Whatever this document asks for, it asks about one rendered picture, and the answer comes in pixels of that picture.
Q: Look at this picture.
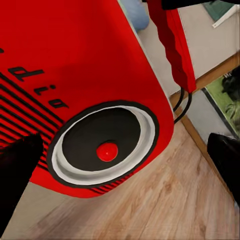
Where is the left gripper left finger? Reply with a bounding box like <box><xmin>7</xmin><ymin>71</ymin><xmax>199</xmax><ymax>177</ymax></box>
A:
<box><xmin>0</xmin><ymin>133</ymin><xmax>44</xmax><ymax>238</ymax></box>

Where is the radio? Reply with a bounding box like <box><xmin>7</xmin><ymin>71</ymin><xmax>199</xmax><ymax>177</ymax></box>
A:
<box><xmin>0</xmin><ymin>0</ymin><xmax>197</xmax><ymax>198</ymax></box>

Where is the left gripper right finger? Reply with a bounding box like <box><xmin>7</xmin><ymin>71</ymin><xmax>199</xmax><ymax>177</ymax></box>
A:
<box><xmin>207</xmin><ymin>133</ymin><xmax>240</xmax><ymax>206</ymax></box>

